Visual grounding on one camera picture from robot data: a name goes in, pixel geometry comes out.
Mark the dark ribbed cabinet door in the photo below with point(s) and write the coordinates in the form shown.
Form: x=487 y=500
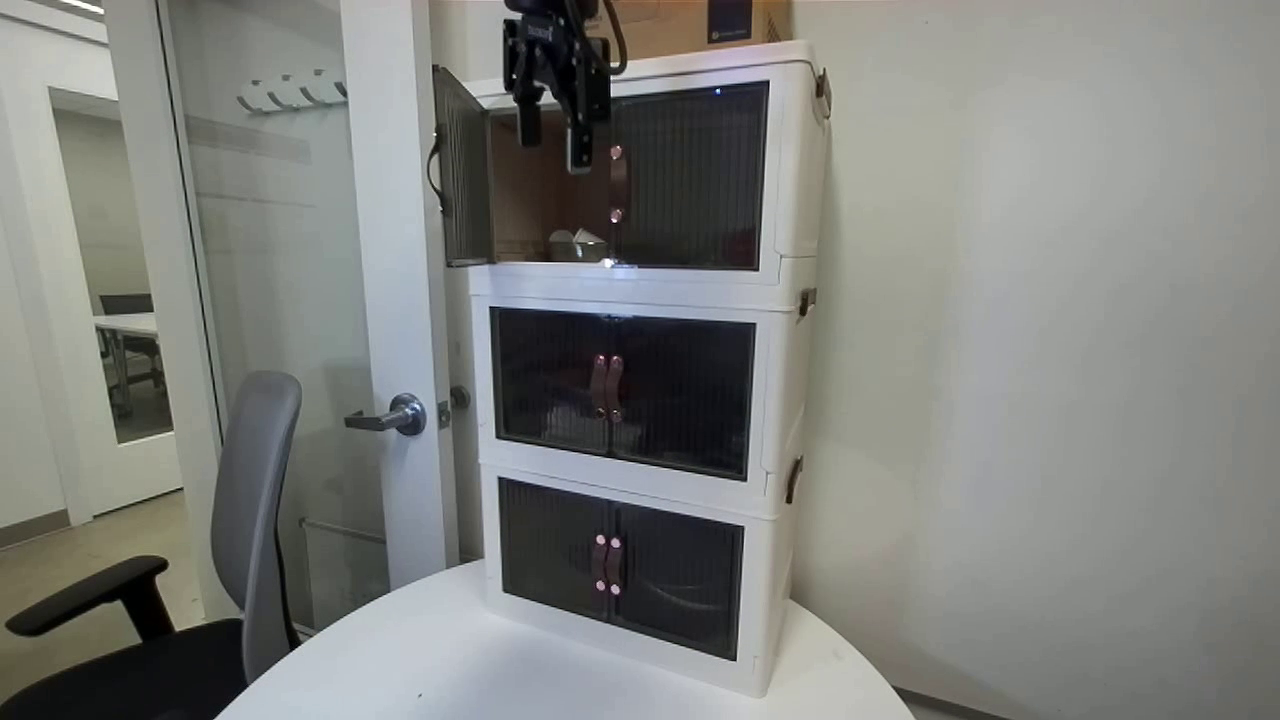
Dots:
x=463 y=175
x=546 y=545
x=546 y=382
x=694 y=183
x=681 y=581
x=685 y=402

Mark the small pale object in shelf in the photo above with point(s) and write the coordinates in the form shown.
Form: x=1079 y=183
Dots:
x=578 y=243

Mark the dark cabinet side latch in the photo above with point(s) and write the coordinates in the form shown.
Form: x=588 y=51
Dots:
x=794 y=481
x=806 y=301
x=822 y=98

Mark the small dark rectangular object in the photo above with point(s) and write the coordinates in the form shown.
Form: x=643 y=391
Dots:
x=731 y=16

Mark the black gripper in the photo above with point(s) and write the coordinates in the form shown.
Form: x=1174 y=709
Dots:
x=562 y=52

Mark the white wall coat hooks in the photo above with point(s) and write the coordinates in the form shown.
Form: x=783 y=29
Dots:
x=292 y=94

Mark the brown cardboard box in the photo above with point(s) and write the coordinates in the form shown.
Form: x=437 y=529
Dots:
x=666 y=26

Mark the white three-tier storage cabinet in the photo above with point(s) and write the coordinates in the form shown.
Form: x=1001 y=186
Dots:
x=786 y=402

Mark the background office desk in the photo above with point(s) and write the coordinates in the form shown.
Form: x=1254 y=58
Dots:
x=134 y=324

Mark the grey black office chair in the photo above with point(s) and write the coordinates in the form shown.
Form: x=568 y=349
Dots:
x=253 y=505

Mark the silver door lever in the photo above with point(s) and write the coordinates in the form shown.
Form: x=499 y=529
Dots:
x=395 y=419

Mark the white framed glass door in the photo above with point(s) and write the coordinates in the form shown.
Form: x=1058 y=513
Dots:
x=395 y=267

